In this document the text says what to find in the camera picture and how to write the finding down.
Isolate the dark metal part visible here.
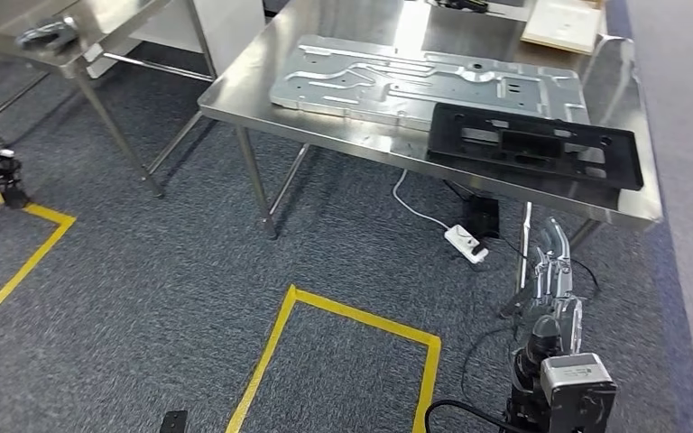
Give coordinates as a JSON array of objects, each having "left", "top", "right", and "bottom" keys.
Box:
[{"left": 16, "top": 16, "right": 79, "bottom": 51}]

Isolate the black robot foot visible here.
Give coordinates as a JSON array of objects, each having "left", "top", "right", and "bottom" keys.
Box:
[{"left": 160, "top": 410, "right": 189, "bottom": 433}]

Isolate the stainless steel workbench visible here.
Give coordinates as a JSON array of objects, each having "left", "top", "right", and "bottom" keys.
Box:
[{"left": 197, "top": 0, "right": 664, "bottom": 319}]

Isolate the black plastic frame part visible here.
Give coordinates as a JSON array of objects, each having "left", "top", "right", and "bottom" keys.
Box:
[{"left": 425, "top": 102, "right": 645, "bottom": 192}]

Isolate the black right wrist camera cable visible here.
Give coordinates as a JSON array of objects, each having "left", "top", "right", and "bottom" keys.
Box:
[{"left": 424, "top": 399, "right": 527, "bottom": 433}]

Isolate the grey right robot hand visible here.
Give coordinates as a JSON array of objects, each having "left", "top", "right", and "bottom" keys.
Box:
[{"left": 522, "top": 216, "right": 585, "bottom": 361}]

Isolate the white power strip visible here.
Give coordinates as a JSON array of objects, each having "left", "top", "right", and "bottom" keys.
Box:
[{"left": 443, "top": 225, "right": 490, "bottom": 265}]

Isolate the black cable with yellow tool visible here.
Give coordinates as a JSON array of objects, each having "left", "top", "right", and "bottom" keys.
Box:
[{"left": 427, "top": 0, "right": 491, "bottom": 14}]

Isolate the cardboard box with white insert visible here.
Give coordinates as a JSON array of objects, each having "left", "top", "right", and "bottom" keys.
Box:
[{"left": 520, "top": 0, "right": 605, "bottom": 55}]

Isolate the steel table with white panel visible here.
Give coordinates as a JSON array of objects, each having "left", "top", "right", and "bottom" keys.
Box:
[{"left": 0, "top": 0, "right": 267, "bottom": 199}]

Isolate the white power cable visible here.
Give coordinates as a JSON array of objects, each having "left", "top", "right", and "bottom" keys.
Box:
[{"left": 392, "top": 169, "right": 452, "bottom": 231}]

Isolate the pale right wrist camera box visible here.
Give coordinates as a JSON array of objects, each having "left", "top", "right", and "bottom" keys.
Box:
[{"left": 539, "top": 352, "right": 618, "bottom": 433}]

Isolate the yellow floor tape square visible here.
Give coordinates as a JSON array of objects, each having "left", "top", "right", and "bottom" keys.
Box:
[{"left": 225, "top": 284, "right": 443, "bottom": 433}]

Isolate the black router with antennas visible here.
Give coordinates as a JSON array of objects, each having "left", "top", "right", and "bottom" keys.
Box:
[{"left": 461, "top": 196, "right": 502, "bottom": 240}]

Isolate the black floor cable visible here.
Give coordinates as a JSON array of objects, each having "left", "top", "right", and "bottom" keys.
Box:
[{"left": 459, "top": 229, "right": 602, "bottom": 402}]

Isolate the stamped sheet metal panel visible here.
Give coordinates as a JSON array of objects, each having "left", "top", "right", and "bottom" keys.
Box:
[{"left": 268, "top": 33, "right": 592, "bottom": 133}]

